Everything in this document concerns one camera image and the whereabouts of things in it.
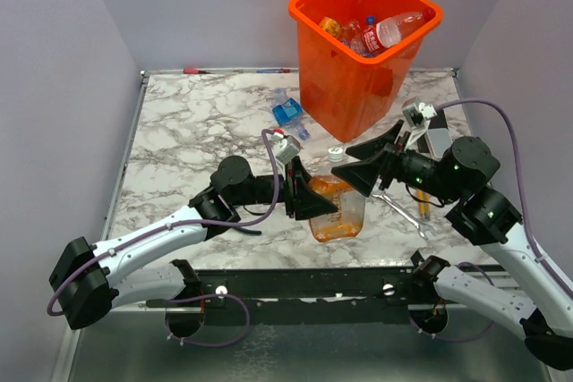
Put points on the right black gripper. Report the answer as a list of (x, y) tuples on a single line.
[(363, 174)]

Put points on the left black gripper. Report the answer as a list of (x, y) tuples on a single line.
[(306, 203)]

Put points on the crushed orange label bottle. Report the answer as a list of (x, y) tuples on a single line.
[(348, 220)]

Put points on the light blue label bottle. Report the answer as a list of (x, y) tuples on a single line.
[(288, 114)]

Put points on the red white label bottle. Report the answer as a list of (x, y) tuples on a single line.
[(387, 33)]

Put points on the Pepsi bottle blue cap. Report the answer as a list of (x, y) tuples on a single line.
[(349, 31)]

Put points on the orange juice small bottle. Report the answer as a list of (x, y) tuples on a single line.
[(331, 26)]

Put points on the blue label slim bottle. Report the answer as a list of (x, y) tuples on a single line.
[(370, 20)]

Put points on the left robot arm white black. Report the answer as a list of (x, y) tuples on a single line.
[(89, 280)]

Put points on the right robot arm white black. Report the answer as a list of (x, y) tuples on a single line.
[(541, 316)]

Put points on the orange plastic bin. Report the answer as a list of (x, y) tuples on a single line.
[(342, 91)]

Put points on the white bottle cap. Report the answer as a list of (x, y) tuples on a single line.
[(335, 154)]

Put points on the grey small case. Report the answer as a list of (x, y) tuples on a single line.
[(438, 142)]

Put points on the black flat box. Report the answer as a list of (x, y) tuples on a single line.
[(439, 121)]

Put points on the silver wrench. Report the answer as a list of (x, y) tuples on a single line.
[(425, 230)]

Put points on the blue red pen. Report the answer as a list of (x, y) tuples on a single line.
[(273, 70)]

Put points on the red marker pen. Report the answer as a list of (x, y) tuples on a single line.
[(194, 71)]

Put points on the blue handled pliers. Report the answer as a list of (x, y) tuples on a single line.
[(248, 231)]

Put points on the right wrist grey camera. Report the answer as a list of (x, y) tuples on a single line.
[(418, 116)]

